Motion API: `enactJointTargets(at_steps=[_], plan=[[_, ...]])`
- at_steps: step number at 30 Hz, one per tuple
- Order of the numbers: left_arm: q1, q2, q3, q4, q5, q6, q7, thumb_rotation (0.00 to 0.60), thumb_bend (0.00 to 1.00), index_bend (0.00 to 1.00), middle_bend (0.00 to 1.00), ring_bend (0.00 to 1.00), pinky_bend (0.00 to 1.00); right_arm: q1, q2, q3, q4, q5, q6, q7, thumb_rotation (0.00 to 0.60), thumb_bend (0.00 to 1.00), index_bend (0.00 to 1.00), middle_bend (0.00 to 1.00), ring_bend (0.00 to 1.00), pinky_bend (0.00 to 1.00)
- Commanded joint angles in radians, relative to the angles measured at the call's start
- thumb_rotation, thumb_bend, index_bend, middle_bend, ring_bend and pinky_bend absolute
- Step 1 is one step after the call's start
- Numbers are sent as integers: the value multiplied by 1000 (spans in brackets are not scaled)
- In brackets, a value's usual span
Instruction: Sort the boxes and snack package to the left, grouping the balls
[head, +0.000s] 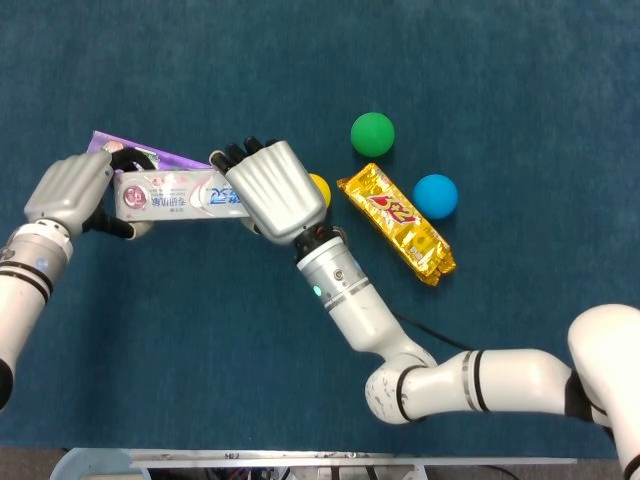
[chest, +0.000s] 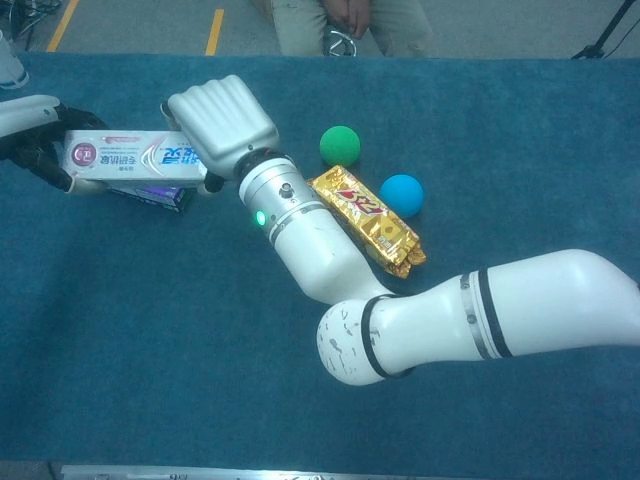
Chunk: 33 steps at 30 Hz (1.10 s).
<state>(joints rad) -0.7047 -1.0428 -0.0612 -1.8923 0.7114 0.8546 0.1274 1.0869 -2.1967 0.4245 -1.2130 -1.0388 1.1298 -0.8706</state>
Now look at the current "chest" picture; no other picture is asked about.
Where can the blue foam ball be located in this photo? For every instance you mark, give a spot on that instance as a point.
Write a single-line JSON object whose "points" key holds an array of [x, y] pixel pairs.
{"points": [[402, 196]]}

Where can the gold foil snack packet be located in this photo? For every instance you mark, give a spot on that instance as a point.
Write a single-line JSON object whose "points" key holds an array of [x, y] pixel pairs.
{"points": [[370, 220]]}

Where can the black tripod stand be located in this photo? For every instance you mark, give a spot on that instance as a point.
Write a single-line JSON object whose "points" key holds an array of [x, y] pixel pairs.
{"points": [[605, 35]]}

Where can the teal felt table cloth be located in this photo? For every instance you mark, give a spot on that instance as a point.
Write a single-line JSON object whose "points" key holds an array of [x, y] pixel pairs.
{"points": [[150, 325]]}

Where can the purple toothpaste box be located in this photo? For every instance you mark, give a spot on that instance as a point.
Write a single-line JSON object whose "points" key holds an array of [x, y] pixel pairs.
{"points": [[160, 197]]}

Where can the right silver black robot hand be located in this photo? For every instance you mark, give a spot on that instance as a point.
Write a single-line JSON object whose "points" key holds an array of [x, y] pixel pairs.
{"points": [[225, 120]]}

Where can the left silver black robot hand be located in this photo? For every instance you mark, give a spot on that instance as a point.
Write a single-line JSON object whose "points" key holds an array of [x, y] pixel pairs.
{"points": [[30, 115]]}

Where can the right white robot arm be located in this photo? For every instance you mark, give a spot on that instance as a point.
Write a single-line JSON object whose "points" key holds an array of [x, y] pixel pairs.
{"points": [[310, 245]]}

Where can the white toothpaste box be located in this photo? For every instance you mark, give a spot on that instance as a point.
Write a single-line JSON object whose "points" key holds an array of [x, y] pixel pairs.
{"points": [[125, 157]]}

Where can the white metal frame rail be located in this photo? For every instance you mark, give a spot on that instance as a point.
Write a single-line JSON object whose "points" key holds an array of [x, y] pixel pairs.
{"points": [[200, 472]]}

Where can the seated person beige trousers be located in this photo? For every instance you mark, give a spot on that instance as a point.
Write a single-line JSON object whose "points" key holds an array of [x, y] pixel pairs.
{"points": [[300, 25]]}

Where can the green foam ball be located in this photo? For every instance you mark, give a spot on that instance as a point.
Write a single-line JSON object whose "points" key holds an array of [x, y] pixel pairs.
{"points": [[340, 145]]}

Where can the chrome stool base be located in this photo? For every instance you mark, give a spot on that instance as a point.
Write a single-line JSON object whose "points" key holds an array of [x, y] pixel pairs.
{"points": [[340, 45]]}

